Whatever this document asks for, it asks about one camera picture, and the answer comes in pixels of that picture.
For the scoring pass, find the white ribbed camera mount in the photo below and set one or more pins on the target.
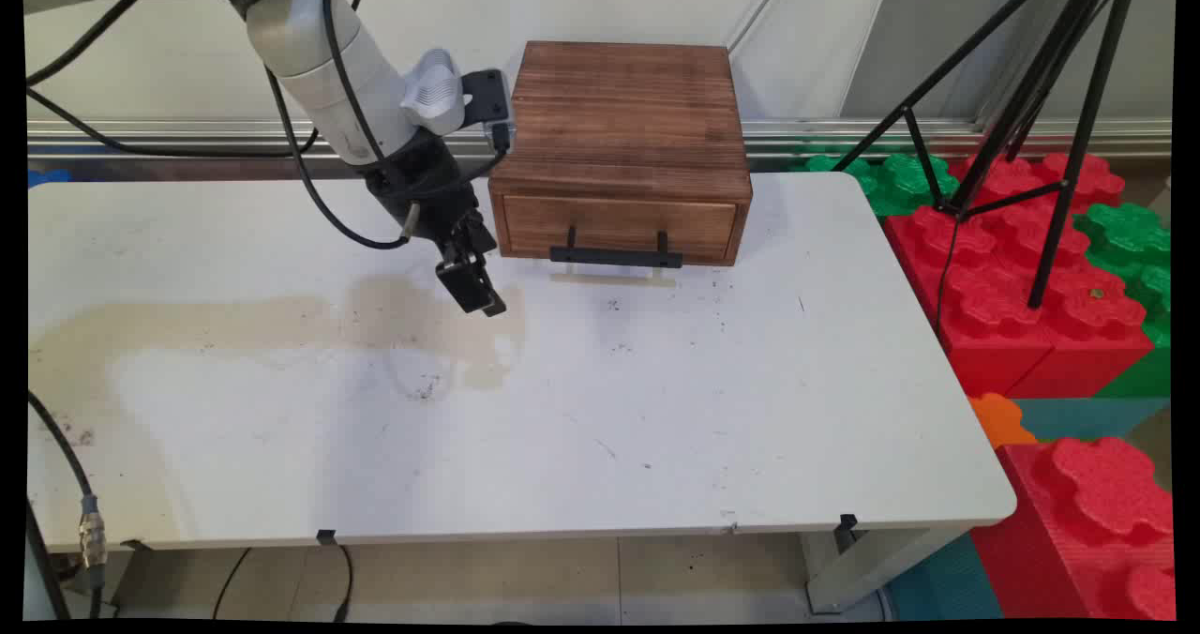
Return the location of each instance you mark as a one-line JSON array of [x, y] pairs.
[[433, 90]]

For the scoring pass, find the black table edge clip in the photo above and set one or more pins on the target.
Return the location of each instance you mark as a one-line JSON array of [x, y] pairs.
[[847, 523], [326, 537]]

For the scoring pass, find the aluminium wall rail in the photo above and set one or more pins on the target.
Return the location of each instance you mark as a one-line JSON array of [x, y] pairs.
[[844, 137]]

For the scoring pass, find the dark wooden drawer cabinet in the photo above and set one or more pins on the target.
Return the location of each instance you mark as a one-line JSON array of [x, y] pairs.
[[623, 109]]

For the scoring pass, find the green foam block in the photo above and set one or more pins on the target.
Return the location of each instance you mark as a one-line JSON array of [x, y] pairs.
[[900, 184], [1130, 235]]

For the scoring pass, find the orange foam block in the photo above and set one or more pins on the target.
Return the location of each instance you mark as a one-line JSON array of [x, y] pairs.
[[1001, 420]]

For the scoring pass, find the teal foam block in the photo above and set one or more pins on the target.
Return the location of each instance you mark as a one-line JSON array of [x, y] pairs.
[[947, 582], [1087, 416]]

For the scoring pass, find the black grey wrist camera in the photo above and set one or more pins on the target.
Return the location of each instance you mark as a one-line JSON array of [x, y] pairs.
[[486, 98]]

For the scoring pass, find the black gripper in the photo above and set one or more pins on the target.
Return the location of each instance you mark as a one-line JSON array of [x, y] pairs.
[[427, 179]]

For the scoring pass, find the white table leg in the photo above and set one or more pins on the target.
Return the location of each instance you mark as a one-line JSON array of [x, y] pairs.
[[872, 568]]

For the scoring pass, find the black camera tripod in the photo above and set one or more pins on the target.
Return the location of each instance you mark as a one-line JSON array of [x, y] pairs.
[[1050, 81]]

